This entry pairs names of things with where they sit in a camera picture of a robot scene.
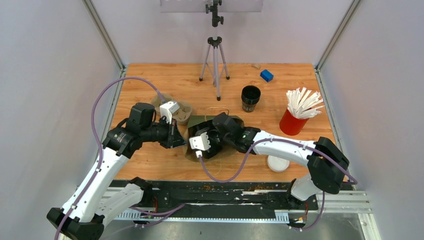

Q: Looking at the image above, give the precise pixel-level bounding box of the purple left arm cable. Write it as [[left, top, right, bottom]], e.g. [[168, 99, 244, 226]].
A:
[[52, 76, 186, 240]]

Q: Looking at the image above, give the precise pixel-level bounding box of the grey pulp cup carrier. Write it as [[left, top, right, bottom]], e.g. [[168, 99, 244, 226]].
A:
[[150, 95, 193, 125]]

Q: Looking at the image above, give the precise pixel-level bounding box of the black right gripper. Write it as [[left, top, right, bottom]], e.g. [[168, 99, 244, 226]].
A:
[[197, 120, 233, 159]]

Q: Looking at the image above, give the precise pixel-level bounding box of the green paper bag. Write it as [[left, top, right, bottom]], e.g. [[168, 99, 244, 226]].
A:
[[183, 106, 236, 177]]

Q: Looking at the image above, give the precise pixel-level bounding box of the red straw holder cup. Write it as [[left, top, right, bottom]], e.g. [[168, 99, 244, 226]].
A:
[[279, 108, 309, 136]]

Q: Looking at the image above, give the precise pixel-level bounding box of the small tan block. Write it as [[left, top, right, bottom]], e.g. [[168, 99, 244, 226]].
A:
[[251, 63, 262, 70]]

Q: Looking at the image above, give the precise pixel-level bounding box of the black paper cup stack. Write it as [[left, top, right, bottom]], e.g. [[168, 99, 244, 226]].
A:
[[241, 85, 261, 113]]

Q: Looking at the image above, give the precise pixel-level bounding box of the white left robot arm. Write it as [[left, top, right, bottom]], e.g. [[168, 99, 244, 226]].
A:
[[47, 100, 187, 240]]

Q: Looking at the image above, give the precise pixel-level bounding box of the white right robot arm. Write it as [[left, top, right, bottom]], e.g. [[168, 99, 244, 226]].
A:
[[189, 112, 350, 209]]

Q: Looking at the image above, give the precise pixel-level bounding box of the white plastic lid stack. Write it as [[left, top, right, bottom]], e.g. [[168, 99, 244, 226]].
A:
[[266, 155, 290, 173]]

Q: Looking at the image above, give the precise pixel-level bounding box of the grey camera tripod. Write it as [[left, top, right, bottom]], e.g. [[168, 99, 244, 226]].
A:
[[199, 0, 231, 101]]

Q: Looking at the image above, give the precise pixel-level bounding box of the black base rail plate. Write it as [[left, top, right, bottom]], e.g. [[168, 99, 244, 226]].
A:
[[74, 179, 372, 223]]

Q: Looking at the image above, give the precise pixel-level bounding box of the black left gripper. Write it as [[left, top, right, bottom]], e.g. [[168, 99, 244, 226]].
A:
[[141, 116, 188, 149]]

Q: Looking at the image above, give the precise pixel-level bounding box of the white wrapped straws bundle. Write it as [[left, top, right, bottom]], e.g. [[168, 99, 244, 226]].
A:
[[286, 87, 324, 120]]

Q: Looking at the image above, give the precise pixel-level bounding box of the blue small block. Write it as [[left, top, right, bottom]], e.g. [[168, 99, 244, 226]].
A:
[[260, 69, 274, 83]]

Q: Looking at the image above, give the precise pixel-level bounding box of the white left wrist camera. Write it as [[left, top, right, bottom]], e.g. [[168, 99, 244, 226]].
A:
[[159, 100, 180, 125]]

